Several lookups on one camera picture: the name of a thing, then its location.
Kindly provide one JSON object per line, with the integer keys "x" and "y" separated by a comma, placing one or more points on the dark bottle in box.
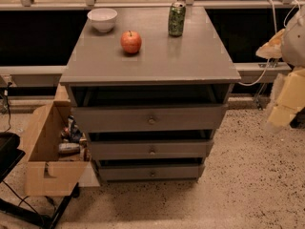
{"x": 74, "y": 132}

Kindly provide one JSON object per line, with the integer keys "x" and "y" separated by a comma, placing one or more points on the silver can in box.
{"x": 68, "y": 148}

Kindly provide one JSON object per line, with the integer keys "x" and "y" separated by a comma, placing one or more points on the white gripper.
{"x": 294, "y": 43}

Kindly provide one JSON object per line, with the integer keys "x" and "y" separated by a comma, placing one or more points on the grey top drawer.
{"x": 141, "y": 118}

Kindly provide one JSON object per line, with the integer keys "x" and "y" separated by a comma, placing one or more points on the white ceramic bowl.
{"x": 102, "y": 19}

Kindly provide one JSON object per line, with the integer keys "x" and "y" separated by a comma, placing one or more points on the grey bottom drawer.
{"x": 151, "y": 172}

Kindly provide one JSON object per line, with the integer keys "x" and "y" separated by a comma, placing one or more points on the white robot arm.
{"x": 293, "y": 40}

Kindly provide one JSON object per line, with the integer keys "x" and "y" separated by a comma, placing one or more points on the green soda can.
{"x": 176, "y": 19}

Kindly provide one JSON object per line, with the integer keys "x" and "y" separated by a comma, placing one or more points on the grey drawer cabinet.
{"x": 190, "y": 70}

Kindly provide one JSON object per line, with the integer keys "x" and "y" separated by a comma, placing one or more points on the grey drawer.
{"x": 150, "y": 149}
{"x": 141, "y": 118}
{"x": 151, "y": 172}

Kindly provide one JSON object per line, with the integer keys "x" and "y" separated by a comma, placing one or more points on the red apple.
{"x": 131, "y": 41}

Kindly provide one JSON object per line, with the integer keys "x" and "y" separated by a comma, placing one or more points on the cardboard box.
{"x": 46, "y": 175}

